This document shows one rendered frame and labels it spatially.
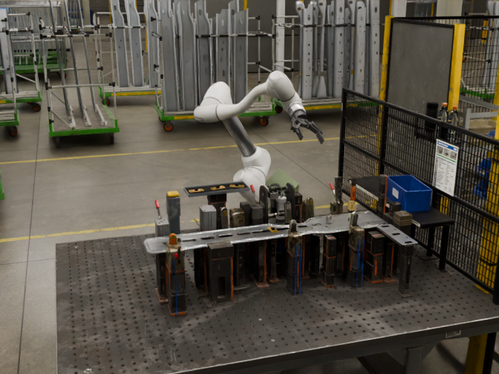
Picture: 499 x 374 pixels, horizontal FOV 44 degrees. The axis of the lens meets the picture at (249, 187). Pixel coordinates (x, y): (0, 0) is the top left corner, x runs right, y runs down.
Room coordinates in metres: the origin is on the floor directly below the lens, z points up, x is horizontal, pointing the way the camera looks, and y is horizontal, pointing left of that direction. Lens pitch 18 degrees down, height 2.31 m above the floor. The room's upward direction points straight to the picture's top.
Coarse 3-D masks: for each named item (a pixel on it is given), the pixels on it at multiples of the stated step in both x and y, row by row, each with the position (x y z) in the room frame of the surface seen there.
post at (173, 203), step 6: (168, 198) 3.33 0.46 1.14; (174, 198) 3.34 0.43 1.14; (168, 204) 3.33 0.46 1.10; (174, 204) 3.34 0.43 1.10; (168, 210) 3.34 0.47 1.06; (174, 210) 3.34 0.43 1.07; (168, 216) 3.38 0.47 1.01; (174, 216) 3.34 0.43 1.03; (174, 222) 3.34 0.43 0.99; (174, 228) 3.34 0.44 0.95
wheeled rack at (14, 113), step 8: (8, 32) 9.42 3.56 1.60; (8, 40) 9.41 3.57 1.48; (8, 48) 9.41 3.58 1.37; (16, 104) 10.29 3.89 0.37; (0, 112) 9.86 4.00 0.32; (8, 112) 9.89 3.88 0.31; (16, 112) 9.99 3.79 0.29; (0, 120) 9.40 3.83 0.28; (8, 120) 9.42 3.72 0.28; (16, 120) 9.41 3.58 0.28; (8, 128) 9.46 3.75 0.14
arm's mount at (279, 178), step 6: (276, 174) 4.14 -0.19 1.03; (282, 174) 4.09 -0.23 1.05; (270, 180) 4.14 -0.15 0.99; (276, 180) 4.08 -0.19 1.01; (282, 180) 4.02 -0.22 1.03; (288, 180) 3.96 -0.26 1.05; (294, 180) 3.91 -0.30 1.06; (270, 186) 4.07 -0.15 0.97; (276, 186) 4.01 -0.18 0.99; (282, 186) 3.96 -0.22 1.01; (294, 186) 3.85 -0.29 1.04; (270, 216) 3.78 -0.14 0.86
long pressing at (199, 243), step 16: (272, 224) 3.28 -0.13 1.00; (304, 224) 3.29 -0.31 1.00; (320, 224) 3.30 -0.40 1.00; (336, 224) 3.29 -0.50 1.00; (368, 224) 3.29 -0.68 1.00; (384, 224) 3.30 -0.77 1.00; (144, 240) 3.06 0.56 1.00; (160, 240) 3.05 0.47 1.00; (208, 240) 3.05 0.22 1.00; (224, 240) 3.05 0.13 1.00; (240, 240) 3.06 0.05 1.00; (256, 240) 3.08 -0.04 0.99
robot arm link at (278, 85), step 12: (276, 72) 3.39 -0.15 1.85; (264, 84) 3.45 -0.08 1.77; (276, 84) 3.35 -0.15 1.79; (288, 84) 3.38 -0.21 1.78; (252, 96) 3.50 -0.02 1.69; (276, 96) 3.41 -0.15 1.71; (288, 96) 3.41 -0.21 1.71; (216, 108) 3.67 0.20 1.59; (228, 108) 3.65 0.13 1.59; (240, 108) 3.60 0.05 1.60
